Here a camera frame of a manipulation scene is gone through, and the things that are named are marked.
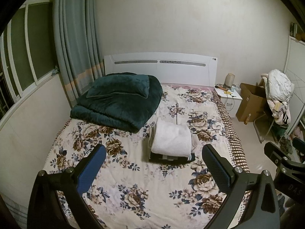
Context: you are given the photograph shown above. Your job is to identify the brown checked bed sheet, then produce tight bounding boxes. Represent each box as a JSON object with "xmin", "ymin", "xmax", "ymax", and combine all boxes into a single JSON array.
[{"xmin": 212, "ymin": 93, "xmax": 251, "ymax": 173}]

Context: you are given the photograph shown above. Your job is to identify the pile of light clothes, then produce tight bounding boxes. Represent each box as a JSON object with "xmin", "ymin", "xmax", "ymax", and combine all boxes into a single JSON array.
[{"xmin": 261, "ymin": 69, "xmax": 295, "ymax": 126}]

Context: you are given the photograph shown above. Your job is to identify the bed with floral sheet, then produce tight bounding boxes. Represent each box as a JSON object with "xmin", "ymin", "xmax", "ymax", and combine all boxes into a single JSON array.
[{"xmin": 43, "ymin": 85, "xmax": 250, "ymax": 229}]

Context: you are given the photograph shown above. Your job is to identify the dark green quilt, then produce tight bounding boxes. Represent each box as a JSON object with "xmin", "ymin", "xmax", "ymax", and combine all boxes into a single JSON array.
[{"xmin": 70, "ymin": 73, "xmax": 163, "ymax": 134}]

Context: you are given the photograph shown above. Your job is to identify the metal frame chair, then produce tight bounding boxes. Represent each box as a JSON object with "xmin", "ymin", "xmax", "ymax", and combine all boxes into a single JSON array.
[{"xmin": 253, "ymin": 113, "xmax": 287, "ymax": 144}]

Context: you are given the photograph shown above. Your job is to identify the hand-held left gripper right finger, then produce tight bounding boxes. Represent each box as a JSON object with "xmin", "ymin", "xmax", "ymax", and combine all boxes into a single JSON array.
[{"xmin": 202, "ymin": 144, "xmax": 280, "ymax": 229}]

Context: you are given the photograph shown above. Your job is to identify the pair of green slippers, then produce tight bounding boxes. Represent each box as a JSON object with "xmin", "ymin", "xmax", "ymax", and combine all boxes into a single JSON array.
[{"xmin": 279, "ymin": 135, "xmax": 293, "ymax": 153}]

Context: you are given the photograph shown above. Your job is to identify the white framed window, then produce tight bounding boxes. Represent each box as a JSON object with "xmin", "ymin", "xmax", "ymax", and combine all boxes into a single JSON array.
[{"xmin": 0, "ymin": 0, "xmax": 60, "ymax": 123}]

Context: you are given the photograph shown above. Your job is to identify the dark green pillow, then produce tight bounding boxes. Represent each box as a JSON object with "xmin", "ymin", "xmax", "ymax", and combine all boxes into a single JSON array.
[{"xmin": 86, "ymin": 74, "xmax": 150, "ymax": 99}]

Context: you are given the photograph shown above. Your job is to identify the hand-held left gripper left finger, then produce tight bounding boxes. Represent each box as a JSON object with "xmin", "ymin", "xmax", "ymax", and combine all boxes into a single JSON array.
[{"xmin": 28, "ymin": 144, "xmax": 107, "ymax": 229}]

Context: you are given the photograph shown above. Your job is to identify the grey green curtain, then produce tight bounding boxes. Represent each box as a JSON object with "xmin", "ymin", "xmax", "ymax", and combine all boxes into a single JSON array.
[{"xmin": 52, "ymin": 0, "xmax": 105, "ymax": 108}]

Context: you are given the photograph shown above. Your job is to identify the black folded garment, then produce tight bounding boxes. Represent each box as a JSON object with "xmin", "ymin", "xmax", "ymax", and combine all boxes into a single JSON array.
[{"xmin": 149, "ymin": 151, "xmax": 196, "ymax": 165}]

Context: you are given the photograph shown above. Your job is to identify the white nightstand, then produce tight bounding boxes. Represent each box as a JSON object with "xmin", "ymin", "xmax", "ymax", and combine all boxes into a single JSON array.
[{"xmin": 214, "ymin": 85, "xmax": 243, "ymax": 119}]

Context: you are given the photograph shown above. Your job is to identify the cardboard box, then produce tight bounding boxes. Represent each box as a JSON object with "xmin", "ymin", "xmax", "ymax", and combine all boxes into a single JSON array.
[{"xmin": 235, "ymin": 83, "xmax": 269, "ymax": 123}]

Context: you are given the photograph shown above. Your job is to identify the white knit sweater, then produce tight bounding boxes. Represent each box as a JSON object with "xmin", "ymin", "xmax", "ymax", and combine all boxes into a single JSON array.
[{"xmin": 151, "ymin": 118, "xmax": 192, "ymax": 158}]

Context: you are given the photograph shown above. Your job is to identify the white wardrobe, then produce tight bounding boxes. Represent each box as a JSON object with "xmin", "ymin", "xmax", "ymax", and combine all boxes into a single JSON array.
[{"xmin": 283, "ymin": 35, "xmax": 305, "ymax": 136}]

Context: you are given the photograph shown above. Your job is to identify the white bed headboard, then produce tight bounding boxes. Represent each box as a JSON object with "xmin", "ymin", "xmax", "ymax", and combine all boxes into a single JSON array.
[{"xmin": 104, "ymin": 52, "xmax": 218, "ymax": 88}]

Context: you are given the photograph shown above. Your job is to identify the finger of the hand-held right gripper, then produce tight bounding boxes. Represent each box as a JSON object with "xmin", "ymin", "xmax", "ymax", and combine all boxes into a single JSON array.
[
  {"xmin": 293, "ymin": 138, "xmax": 305, "ymax": 150},
  {"xmin": 264, "ymin": 142, "xmax": 293, "ymax": 170}
]

